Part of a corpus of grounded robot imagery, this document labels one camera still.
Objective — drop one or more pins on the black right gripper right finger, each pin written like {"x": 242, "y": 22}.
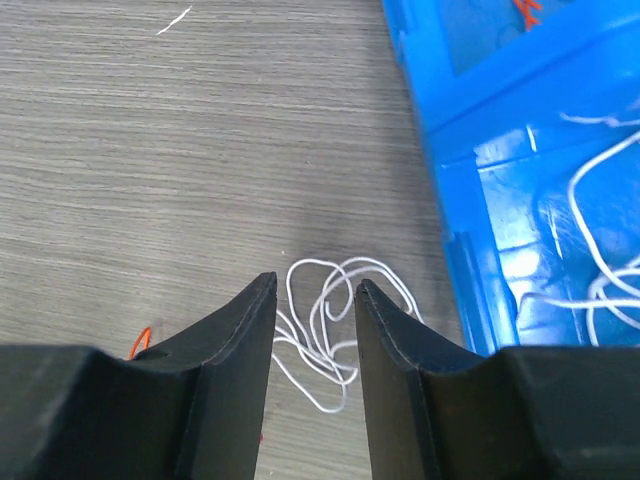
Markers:
{"x": 435, "y": 410}

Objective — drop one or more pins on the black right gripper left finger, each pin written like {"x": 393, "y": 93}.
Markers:
{"x": 190, "y": 407}

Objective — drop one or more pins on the blue three-compartment bin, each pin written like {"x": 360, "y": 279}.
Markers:
{"x": 528, "y": 115}

